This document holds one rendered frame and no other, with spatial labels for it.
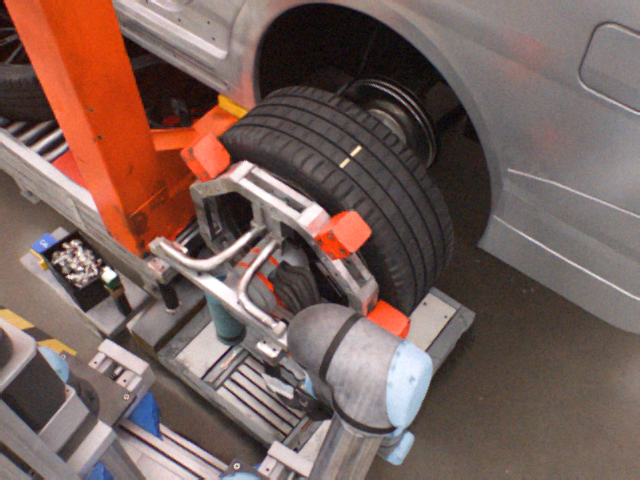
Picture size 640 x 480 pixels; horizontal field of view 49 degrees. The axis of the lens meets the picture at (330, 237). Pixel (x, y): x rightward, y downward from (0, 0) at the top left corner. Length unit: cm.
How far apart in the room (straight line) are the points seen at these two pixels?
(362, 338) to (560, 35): 70
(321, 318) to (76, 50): 88
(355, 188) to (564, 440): 137
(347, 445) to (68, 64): 101
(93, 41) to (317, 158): 56
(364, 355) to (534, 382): 164
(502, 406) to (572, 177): 116
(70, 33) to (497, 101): 92
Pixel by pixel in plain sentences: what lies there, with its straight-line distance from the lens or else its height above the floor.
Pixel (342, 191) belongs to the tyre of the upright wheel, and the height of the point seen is 115.
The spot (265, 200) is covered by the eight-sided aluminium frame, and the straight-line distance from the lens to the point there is 153.
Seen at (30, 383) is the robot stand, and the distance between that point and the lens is 99.
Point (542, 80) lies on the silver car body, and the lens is 148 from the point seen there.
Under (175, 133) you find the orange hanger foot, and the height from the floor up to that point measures 75.
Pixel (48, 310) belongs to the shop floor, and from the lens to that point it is 286.
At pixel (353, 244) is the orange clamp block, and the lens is 144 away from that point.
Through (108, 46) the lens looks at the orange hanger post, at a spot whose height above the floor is 127.
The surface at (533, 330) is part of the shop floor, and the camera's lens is 272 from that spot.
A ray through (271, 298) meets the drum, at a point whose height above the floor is 88.
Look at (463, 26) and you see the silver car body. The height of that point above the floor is 140.
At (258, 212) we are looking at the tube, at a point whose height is 107.
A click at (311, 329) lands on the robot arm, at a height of 138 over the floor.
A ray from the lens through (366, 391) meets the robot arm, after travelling 104.
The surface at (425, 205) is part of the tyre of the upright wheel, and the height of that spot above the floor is 106.
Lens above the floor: 232
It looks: 55 degrees down
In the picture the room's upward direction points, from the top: straight up
